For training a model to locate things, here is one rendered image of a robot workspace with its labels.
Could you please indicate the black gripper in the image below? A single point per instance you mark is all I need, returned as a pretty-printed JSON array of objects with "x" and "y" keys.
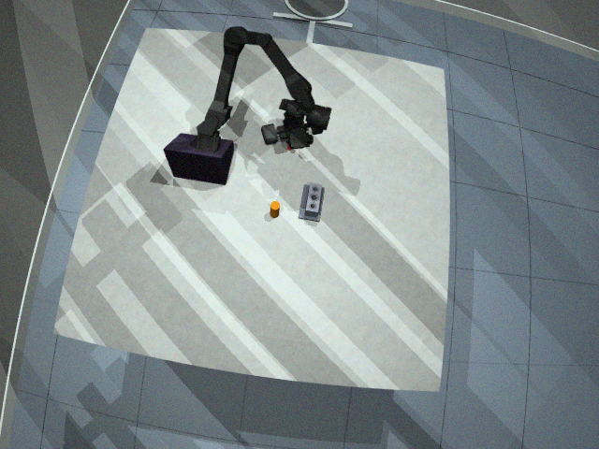
[{"x": 270, "y": 133}]

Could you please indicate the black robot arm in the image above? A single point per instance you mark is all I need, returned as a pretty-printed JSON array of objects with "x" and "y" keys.
[{"x": 208, "y": 139}]

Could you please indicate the brown cylinder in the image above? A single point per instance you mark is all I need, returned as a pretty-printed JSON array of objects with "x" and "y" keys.
[{"x": 274, "y": 209}]

